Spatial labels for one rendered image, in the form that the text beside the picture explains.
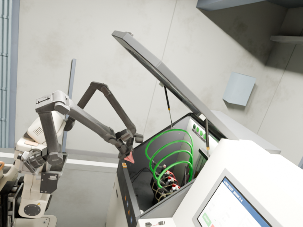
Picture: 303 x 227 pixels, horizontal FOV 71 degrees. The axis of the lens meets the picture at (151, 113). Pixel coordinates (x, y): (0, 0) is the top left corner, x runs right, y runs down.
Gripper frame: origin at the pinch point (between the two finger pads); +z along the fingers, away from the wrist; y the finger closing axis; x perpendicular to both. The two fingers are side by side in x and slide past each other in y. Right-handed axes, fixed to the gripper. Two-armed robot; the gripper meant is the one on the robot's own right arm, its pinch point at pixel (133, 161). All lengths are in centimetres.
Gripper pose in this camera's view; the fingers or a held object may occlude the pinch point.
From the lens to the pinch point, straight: 140.4
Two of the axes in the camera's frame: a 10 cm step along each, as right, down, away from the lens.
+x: -0.2, -3.3, 9.4
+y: 8.4, -5.2, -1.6
